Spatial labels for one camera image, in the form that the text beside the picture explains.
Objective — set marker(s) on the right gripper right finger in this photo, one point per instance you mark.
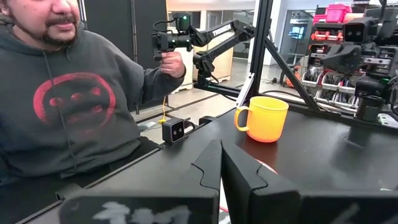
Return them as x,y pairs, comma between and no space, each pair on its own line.
280,205

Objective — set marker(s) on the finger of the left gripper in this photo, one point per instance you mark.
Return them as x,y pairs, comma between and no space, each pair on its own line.
342,59

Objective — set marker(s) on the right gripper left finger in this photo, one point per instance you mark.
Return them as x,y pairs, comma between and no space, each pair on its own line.
155,205

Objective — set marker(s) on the orange plastic mug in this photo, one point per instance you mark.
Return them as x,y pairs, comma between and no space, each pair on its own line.
267,121

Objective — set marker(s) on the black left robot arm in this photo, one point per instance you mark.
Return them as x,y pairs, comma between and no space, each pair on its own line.
371,87

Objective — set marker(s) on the storage rack with red bins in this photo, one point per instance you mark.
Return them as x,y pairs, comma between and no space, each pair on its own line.
323,35

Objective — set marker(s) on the pink plastic box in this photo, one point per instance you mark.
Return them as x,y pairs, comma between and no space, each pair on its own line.
337,14

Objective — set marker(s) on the orange device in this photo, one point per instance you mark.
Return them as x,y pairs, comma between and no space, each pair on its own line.
293,77

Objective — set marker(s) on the cream wooden crate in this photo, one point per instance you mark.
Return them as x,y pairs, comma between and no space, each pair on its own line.
224,62

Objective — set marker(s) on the person's hand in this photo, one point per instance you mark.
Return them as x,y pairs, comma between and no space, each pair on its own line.
174,65

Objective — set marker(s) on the person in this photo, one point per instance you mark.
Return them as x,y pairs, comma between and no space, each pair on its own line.
93,62

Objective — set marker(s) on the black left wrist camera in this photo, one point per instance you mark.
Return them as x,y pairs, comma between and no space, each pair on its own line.
354,32

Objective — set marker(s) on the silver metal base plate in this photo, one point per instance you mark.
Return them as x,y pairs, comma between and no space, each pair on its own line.
388,119

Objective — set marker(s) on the small black camera box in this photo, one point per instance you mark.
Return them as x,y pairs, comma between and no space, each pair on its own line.
174,130

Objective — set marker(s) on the black aluminium frame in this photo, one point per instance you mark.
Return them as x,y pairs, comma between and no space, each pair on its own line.
261,46

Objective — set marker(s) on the white bracket plate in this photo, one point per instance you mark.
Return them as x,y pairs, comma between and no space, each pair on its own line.
245,90

